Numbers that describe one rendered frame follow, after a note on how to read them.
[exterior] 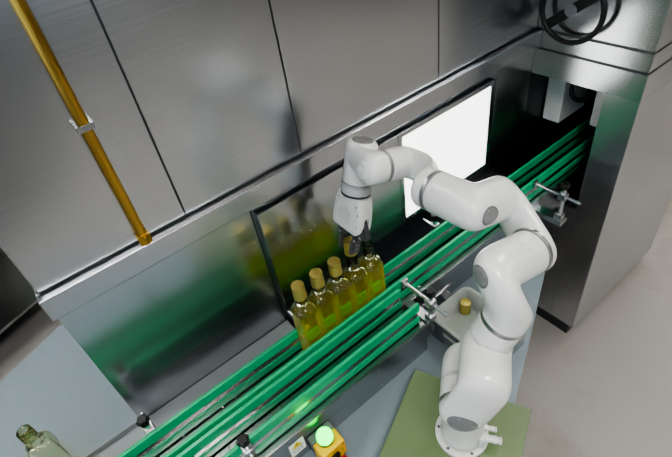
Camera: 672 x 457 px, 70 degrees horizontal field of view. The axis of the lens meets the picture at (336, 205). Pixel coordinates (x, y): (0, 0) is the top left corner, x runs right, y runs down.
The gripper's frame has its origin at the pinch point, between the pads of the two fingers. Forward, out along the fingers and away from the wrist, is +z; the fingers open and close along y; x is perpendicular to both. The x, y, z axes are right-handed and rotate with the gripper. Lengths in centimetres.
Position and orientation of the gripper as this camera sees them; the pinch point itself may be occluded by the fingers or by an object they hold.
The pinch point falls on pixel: (349, 242)
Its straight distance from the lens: 124.2
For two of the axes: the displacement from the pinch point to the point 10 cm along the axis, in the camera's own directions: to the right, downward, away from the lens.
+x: 7.8, -2.4, 5.7
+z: -0.9, 8.7, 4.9
